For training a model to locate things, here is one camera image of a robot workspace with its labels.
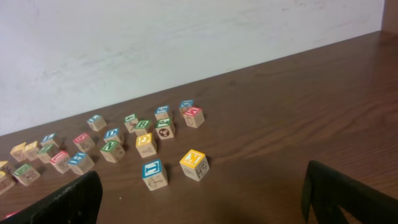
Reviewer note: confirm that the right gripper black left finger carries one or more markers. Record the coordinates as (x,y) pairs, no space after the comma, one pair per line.
(77,202)

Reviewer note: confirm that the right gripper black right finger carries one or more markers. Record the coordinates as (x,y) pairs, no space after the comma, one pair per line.
(328,191)

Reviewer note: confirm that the red A block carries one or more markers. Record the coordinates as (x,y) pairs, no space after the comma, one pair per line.
(11,214)

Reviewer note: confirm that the blue H block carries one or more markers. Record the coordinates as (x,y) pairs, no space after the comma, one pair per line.
(80,163)

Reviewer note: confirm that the red U block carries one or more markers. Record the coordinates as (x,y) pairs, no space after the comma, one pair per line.
(60,162)

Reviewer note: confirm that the green Z block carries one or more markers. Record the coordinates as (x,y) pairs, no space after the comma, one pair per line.
(47,152)

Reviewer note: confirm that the green R block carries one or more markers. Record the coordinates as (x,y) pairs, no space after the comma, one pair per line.
(26,174)

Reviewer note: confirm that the red E block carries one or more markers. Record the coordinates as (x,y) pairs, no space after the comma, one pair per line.
(84,142)

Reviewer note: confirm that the green N block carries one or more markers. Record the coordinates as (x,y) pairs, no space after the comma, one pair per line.
(112,151)

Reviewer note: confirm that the blue L block left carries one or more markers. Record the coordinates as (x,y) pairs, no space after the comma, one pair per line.
(51,139)

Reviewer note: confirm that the blue l block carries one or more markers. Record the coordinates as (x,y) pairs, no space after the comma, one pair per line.
(51,139)
(96,122)

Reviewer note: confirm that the yellow S block ladybug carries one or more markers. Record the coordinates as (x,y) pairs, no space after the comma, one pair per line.
(31,150)

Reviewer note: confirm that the yellow O block upper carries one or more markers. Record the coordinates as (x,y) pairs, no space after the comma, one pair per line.
(6,182)

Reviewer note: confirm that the blue D block middle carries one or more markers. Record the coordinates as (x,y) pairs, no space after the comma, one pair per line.
(114,135)

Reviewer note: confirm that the blue d block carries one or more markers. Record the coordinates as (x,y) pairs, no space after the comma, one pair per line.
(185,105)
(114,135)

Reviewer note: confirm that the yellow M block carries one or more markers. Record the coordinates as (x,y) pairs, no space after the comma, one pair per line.
(17,152)

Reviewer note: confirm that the blue T block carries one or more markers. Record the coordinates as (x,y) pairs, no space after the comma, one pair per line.
(154,175)

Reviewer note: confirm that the blue L block top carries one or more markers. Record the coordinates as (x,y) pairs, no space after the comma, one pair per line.
(96,122)

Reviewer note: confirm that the yellow S block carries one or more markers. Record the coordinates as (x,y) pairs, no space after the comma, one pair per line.
(7,167)

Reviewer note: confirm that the yellow J block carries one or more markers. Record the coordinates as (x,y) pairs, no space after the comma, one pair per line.
(146,145)

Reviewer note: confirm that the green 4 block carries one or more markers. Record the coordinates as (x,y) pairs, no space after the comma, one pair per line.
(131,122)

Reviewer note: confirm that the green B block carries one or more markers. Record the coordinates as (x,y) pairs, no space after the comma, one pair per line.
(143,127)

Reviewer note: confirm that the green C block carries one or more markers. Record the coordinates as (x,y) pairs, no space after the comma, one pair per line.
(165,128)

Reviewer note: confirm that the yellow block far right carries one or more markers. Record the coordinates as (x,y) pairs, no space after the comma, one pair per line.
(195,165)

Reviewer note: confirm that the blue S block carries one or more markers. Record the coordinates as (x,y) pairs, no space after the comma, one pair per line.
(163,112)

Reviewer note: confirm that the red M block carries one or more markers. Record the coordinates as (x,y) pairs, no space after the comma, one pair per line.
(194,117)

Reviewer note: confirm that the blue D block right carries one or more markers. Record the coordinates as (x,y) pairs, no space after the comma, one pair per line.
(185,105)

